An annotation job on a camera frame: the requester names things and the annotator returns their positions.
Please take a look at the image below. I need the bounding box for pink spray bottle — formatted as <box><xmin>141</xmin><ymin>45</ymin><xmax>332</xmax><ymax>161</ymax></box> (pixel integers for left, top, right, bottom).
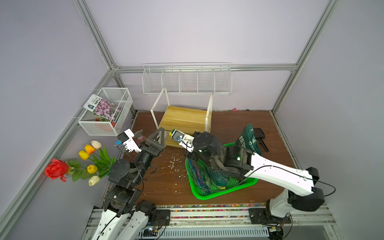
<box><xmin>134</xmin><ymin>130</ymin><xmax>146</xmax><ymax>146</ymax></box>

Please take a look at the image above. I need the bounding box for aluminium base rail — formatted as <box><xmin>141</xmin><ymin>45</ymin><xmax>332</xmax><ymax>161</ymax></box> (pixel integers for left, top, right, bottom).
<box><xmin>82</xmin><ymin>204</ymin><xmax>344</xmax><ymax>240</ymax></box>

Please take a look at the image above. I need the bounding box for white metal wooden shelf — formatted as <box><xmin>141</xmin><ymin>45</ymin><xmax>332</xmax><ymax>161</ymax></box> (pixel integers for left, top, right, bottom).
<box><xmin>150</xmin><ymin>87</ymin><xmax>214</xmax><ymax>148</ymax></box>

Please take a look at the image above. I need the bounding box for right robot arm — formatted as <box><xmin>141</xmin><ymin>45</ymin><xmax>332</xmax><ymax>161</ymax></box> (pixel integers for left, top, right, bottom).
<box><xmin>174</xmin><ymin>132</ymin><xmax>325</xmax><ymax>218</ymax></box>

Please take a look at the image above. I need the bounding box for green plastic basket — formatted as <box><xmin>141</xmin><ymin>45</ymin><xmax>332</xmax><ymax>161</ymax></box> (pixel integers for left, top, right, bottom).
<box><xmin>185</xmin><ymin>152</ymin><xmax>259</xmax><ymax>201</ymax></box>

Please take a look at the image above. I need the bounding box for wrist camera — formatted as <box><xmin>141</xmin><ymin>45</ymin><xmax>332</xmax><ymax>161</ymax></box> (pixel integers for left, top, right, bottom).
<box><xmin>115</xmin><ymin>129</ymin><xmax>142</xmax><ymax>153</ymax></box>
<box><xmin>171</xmin><ymin>130</ymin><xmax>194</xmax><ymax>149</ymax></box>

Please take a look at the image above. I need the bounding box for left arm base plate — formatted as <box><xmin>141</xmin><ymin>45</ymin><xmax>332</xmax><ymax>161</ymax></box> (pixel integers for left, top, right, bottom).
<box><xmin>137</xmin><ymin>209</ymin><xmax>171</xmax><ymax>227</ymax></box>

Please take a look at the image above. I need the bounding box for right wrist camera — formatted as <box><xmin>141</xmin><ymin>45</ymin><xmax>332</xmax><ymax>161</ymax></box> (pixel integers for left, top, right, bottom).
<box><xmin>171</xmin><ymin>130</ymin><xmax>194</xmax><ymax>149</ymax></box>

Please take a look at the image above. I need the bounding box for dark green fertilizer bag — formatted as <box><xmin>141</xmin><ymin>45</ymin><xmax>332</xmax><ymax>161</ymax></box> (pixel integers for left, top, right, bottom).
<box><xmin>202</xmin><ymin>161</ymin><xmax>230</xmax><ymax>190</ymax></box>
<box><xmin>235</xmin><ymin>124</ymin><xmax>262</xmax><ymax>156</ymax></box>

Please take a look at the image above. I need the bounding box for white mesh side basket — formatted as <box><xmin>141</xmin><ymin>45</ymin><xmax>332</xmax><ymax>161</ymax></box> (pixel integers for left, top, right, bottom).
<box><xmin>78</xmin><ymin>88</ymin><xmax>133</xmax><ymax>136</ymax></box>

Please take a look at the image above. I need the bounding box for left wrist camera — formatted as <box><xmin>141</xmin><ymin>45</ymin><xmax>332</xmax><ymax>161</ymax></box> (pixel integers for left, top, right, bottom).
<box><xmin>115</xmin><ymin>129</ymin><xmax>142</xmax><ymax>153</ymax></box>

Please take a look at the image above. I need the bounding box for long white wire wall basket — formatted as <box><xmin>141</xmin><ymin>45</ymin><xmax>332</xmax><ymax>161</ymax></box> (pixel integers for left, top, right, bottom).
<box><xmin>142</xmin><ymin>63</ymin><xmax>233</xmax><ymax>95</ymax></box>

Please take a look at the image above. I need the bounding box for blue green soil bag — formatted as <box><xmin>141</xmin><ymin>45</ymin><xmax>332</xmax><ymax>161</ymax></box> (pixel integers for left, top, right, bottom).
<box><xmin>186</xmin><ymin>158</ymin><xmax>211</xmax><ymax>195</ymax></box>

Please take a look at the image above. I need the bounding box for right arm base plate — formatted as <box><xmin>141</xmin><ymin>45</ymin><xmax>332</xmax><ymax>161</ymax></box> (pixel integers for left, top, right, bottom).
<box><xmin>249</xmin><ymin>208</ymin><xmax>292</xmax><ymax>227</ymax></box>

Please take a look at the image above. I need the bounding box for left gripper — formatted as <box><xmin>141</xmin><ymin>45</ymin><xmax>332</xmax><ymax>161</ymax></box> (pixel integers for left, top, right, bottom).
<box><xmin>132</xmin><ymin>127</ymin><xmax>164</xmax><ymax>185</ymax></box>

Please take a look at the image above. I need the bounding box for red artificial rose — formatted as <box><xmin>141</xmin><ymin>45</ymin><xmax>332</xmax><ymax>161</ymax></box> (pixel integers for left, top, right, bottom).
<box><xmin>44</xmin><ymin>159</ymin><xmax>70</xmax><ymax>182</ymax></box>

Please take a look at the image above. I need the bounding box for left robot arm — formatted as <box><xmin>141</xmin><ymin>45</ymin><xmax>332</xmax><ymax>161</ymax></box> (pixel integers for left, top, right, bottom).
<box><xmin>92</xmin><ymin>128</ymin><xmax>170</xmax><ymax>240</ymax></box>

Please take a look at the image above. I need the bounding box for artificial tulip bouquet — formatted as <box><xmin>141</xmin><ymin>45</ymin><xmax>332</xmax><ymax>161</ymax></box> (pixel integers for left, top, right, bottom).
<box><xmin>65</xmin><ymin>140</ymin><xmax>117</xmax><ymax>187</ymax></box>

